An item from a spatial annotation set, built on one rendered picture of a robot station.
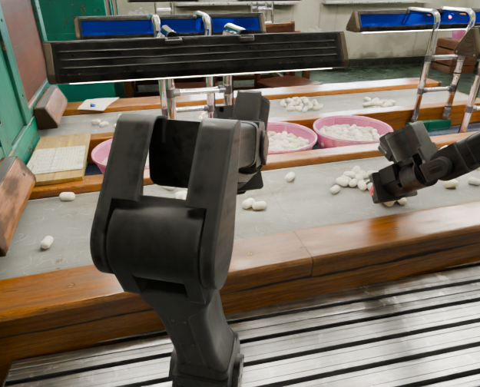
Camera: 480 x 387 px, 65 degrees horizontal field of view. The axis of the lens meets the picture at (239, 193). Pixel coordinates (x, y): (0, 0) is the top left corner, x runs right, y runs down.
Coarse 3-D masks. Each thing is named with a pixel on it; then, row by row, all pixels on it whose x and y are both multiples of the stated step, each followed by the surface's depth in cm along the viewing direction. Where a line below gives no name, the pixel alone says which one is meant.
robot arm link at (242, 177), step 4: (240, 168) 56; (244, 168) 56; (248, 168) 56; (252, 168) 56; (256, 168) 56; (260, 168) 56; (240, 172) 56; (244, 172) 56; (248, 172) 56; (252, 172) 56; (256, 172) 56; (240, 176) 57; (244, 176) 57; (248, 176) 57; (252, 176) 58; (240, 180) 59; (244, 180) 60
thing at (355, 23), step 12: (360, 12) 140; (372, 12) 141; (384, 12) 142; (396, 12) 144; (348, 24) 144; (360, 24) 140; (372, 24) 141; (384, 24) 142; (396, 24) 143; (408, 24) 145; (420, 24) 146; (444, 24) 148; (456, 24) 150
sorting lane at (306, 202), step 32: (352, 160) 113; (384, 160) 113; (96, 192) 96; (160, 192) 96; (256, 192) 96; (288, 192) 96; (320, 192) 96; (352, 192) 96; (448, 192) 96; (32, 224) 84; (64, 224) 84; (256, 224) 84; (288, 224) 84; (320, 224) 84; (32, 256) 74; (64, 256) 74
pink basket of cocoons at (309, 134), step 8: (272, 128) 136; (288, 128) 134; (296, 128) 133; (304, 128) 130; (296, 136) 133; (304, 136) 130; (312, 136) 126; (312, 144) 117; (272, 152) 113; (280, 152) 113; (288, 152) 113
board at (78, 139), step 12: (48, 144) 115; (60, 144) 115; (72, 144) 115; (84, 144) 115; (84, 156) 107; (84, 168) 102; (36, 180) 94; (48, 180) 94; (60, 180) 95; (72, 180) 96
